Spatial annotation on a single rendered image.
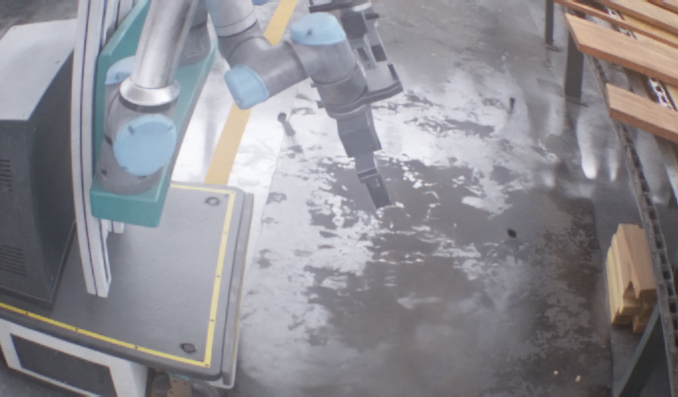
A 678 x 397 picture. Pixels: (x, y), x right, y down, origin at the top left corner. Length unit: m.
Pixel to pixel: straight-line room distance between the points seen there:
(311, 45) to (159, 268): 0.79
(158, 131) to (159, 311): 0.65
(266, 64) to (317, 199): 1.46
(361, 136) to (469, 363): 0.98
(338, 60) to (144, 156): 0.33
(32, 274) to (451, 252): 1.41
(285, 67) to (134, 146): 0.27
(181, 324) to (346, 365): 0.55
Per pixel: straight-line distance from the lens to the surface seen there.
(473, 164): 3.17
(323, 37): 1.47
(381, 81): 1.56
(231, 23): 1.55
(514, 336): 2.49
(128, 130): 1.40
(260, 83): 1.47
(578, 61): 3.85
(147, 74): 1.39
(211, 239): 2.20
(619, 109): 1.85
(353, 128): 1.54
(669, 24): 2.86
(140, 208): 1.62
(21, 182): 1.77
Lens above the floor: 1.62
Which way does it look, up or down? 33 degrees down
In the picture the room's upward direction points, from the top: 6 degrees clockwise
